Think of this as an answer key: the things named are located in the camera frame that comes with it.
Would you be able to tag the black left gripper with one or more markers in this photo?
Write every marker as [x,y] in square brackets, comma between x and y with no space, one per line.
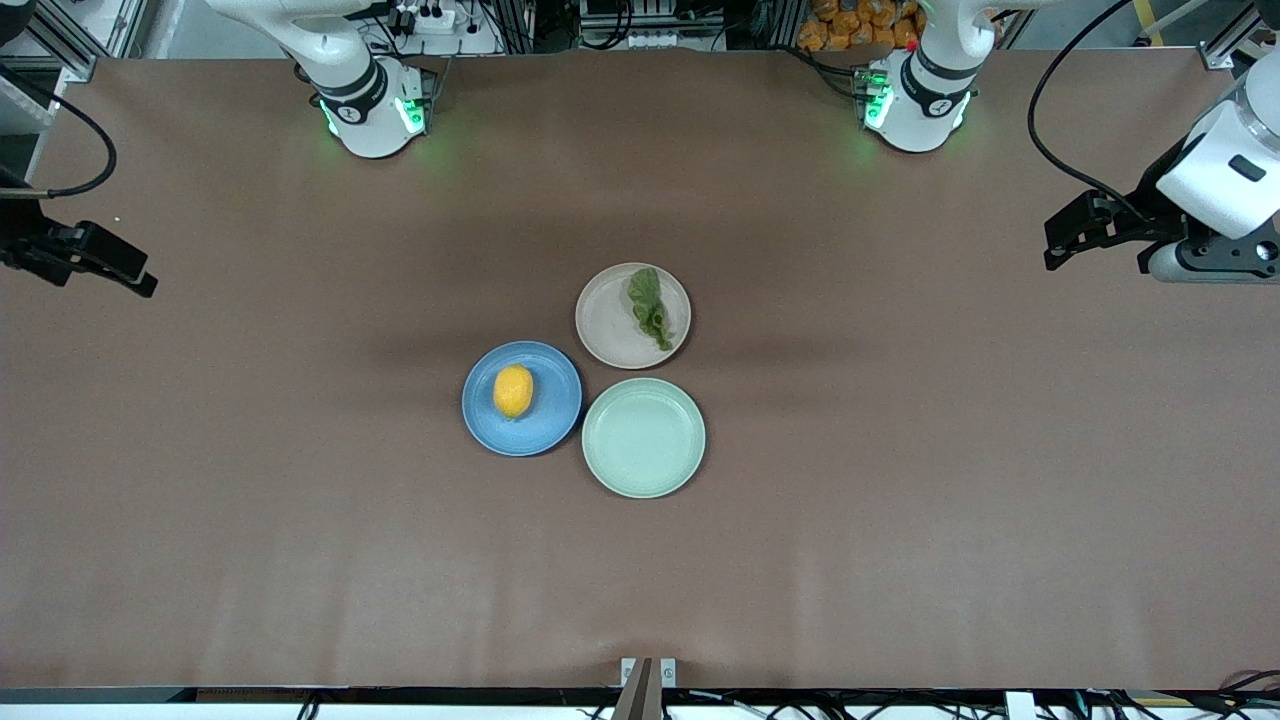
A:
[1146,219]

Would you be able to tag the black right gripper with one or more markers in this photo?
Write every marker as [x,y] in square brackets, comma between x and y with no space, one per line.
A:
[22,243]

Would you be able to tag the yellow lemon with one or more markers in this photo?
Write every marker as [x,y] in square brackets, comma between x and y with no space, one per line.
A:
[513,391]

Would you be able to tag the green lettuce leaf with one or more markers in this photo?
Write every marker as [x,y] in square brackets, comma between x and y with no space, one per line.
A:
[650,310]

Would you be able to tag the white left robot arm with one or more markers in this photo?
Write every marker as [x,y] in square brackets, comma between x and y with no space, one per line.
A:
[1205,195]

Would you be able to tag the bag of orange fruit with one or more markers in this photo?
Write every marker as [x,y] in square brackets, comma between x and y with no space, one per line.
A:
[850,25]

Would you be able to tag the white power strip black plugs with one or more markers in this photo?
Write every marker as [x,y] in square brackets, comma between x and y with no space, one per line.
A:
[425,15]

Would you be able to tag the blue round plate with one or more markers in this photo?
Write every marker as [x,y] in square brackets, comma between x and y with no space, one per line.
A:
[550,430]

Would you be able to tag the beige round plate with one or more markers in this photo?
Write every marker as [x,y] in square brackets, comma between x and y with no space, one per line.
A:
[610,320]

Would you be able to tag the pale green round plate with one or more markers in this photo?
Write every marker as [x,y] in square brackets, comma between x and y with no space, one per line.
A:
[643,437]

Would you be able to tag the plain white power strip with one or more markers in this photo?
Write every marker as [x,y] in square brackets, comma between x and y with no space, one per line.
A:
[635,40]

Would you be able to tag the aluminium frame profile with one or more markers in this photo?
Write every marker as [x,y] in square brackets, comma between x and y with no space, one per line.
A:
[60,45]
[1225,50]

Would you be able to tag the small metal bracket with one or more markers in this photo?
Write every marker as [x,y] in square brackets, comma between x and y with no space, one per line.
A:
[668,672]

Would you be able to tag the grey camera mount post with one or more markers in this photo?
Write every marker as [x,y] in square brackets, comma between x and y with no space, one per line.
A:
[633,700]

